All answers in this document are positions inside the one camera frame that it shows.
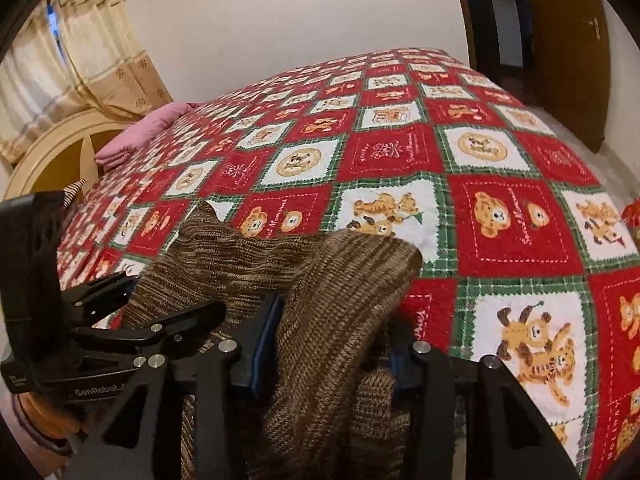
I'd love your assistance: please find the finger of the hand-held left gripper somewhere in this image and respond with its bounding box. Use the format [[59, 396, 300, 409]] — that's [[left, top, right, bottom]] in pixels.
[[70, 301, 227, 361], [62, 270, 139, 332]]

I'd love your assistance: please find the beige patterned curtain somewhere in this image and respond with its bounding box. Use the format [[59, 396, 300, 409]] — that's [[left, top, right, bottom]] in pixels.
[[0, 0, 173, 166]]

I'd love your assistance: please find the red checked bear-print blanket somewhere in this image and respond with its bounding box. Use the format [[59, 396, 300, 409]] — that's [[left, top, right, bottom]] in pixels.
[[55, 47, 640, 480]]

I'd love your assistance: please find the striped cloth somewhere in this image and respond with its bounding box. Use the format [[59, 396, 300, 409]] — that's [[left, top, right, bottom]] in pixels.
[[62, 180, 88, 208]]

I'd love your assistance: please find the brown knit sweater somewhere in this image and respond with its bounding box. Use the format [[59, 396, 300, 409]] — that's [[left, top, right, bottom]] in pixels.
[[120, 200, 423, 480]]

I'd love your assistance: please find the orange round object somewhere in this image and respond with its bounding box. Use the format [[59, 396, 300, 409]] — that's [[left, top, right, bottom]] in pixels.
[[12, 392, 86, 456]]

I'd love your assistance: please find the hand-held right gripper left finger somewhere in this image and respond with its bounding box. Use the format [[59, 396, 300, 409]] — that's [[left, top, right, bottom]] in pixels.
[[62, 292, 288, 480]]

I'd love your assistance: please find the brown wooden door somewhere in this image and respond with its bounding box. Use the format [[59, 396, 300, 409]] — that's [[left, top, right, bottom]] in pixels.
[[517, 0, 612, 153]]

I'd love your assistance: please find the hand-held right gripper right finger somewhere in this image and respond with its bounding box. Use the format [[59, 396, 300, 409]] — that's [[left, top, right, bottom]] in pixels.
[[387, 310, 583, 480]]

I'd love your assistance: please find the pink folded cloth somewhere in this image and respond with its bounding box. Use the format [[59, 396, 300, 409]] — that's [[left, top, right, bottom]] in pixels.
[[95, 101, 201, 168]]

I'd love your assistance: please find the dark door frame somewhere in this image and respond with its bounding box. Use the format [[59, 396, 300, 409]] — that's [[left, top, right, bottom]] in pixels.
[[450, 0, 536, 73]]

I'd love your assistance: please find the yellow wooden headboard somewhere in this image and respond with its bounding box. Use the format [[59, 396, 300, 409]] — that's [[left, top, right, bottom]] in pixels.
[[2, 107, 143, 206]]

